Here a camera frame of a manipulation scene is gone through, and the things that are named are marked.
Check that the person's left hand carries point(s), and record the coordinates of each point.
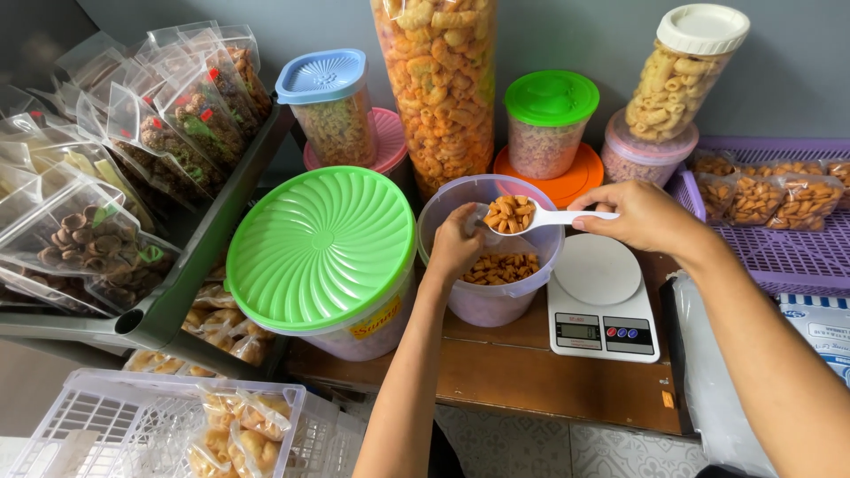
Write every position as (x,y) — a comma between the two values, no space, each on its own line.
(451,245)

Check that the person's right hand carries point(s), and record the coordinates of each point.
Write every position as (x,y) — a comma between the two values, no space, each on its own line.
(647,216)

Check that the person's left fingers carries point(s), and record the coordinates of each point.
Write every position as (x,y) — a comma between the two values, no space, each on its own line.
(471,229)

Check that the white plastic spoon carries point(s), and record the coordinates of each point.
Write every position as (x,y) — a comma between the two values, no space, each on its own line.
(551,218)

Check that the scoop of orange snack pieces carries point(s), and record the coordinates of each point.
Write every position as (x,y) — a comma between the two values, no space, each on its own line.
(510,212)

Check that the clear round plastic tub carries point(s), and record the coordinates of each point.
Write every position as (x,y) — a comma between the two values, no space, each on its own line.
(488,305)

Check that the container with orange lid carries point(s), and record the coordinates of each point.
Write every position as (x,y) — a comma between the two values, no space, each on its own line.
(578,179)

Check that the container with pink lid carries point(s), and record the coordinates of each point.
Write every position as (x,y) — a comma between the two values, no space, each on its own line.
(392,143)

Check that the container with green lid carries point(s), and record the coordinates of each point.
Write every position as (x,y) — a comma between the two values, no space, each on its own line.
(548,119)

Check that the tall bag of orange macaroni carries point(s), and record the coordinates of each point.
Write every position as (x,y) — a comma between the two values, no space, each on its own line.
(438,93)

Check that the white digital kitchen scale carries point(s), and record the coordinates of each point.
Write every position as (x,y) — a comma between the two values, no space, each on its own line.
(597,292)

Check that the large tub with green lid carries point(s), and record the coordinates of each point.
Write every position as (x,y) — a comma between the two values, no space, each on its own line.
(322,249)

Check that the clear container of pinkish snacks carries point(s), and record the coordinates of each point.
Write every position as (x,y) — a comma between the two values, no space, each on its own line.
(637,163)

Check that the container with blue lid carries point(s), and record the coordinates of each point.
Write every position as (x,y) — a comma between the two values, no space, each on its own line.
(329,106)

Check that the jar with white lid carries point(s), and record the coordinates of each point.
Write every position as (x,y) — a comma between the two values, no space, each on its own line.
(677,79)

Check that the loose orange snack piece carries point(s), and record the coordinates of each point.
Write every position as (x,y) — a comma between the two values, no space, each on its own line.
(668,399)

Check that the pile of yellow snack packets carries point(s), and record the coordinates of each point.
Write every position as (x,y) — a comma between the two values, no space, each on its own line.
(219,325)

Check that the grey shelf rack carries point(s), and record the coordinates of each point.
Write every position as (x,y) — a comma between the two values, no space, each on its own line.
(192,265)

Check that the clear packet of yellow crackers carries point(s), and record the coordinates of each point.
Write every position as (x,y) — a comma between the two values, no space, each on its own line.
(256,411)
(256,455)
(209,451)

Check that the stack of empty clear bags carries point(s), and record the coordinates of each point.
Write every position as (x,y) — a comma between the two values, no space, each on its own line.
(717,378)

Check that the row of orange snack packets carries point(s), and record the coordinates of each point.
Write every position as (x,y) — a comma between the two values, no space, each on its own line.
(763,199)

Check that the purple plastic basket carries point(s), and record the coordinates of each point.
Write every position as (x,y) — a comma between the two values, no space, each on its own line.
(783,259)

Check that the heap of brown snack packets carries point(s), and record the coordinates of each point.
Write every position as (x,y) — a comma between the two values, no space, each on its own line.
(119,159)

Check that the blue and white plastic pack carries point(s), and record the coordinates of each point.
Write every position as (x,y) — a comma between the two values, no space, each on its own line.
(820,332)

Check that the white plastic basket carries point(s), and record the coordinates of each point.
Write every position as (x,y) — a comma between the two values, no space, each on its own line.
(119,425)

